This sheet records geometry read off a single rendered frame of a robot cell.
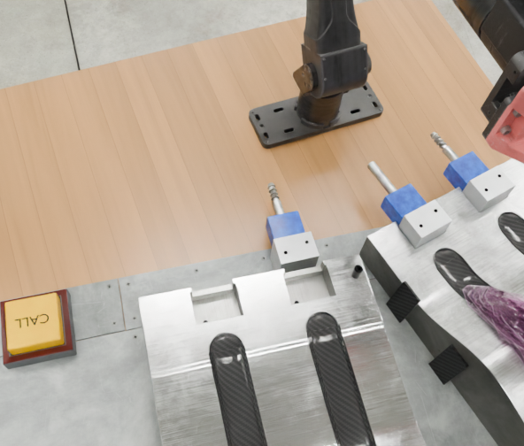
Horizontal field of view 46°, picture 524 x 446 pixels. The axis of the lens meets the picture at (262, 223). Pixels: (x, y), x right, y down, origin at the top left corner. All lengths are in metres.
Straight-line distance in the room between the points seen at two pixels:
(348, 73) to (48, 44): 1.52
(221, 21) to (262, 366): 1.70
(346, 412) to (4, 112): 0.64
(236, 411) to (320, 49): 0.45
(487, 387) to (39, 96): 0.73
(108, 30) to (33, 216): 1.42
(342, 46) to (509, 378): 0.44
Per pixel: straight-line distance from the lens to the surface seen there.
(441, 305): 0.77
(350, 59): 0.83
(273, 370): 0.67
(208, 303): 0.72
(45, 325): 0.76
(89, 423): 0.76
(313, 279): 0.74
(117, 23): 2.25
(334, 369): 0.69
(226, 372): 0.68
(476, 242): 0.83
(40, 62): 2.17
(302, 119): 0.92
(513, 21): 0.50
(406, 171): 0.93
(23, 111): 0.98
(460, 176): 0.86
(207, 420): 0.66
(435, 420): 0.79
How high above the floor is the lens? 1.53
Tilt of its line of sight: 61 degrees down
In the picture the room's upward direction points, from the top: 8 degrees clockwise
